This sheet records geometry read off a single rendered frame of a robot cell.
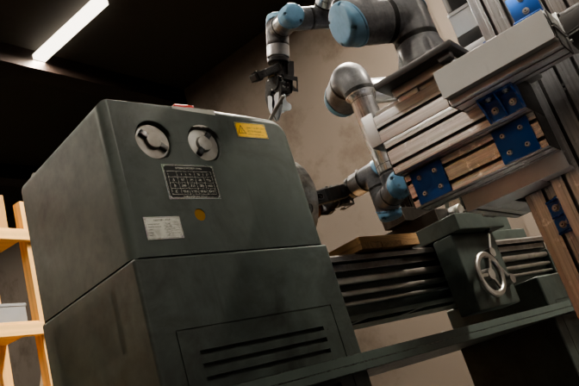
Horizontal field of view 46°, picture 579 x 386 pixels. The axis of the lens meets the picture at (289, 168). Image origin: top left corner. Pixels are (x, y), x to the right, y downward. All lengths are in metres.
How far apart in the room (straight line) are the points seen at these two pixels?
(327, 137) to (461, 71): 5.01
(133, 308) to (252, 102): 5.77
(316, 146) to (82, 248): 5.05
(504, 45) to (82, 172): 0.99
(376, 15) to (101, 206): 0.81
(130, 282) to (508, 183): 0.92
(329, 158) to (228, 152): 4.73
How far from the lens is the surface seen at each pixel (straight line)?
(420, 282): 2.28
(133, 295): 1.49
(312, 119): 6.65
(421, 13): 1.82
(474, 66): 1.55
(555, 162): 1.72
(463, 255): 2.36
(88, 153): 1.65
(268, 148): 1.87
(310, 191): 2.07
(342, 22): 1.76
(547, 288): 2.80
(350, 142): 6.37
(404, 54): 1.77
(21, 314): 4.28
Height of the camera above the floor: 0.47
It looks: 19 degrees up
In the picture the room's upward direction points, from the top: 18 degrees counter-clockwise
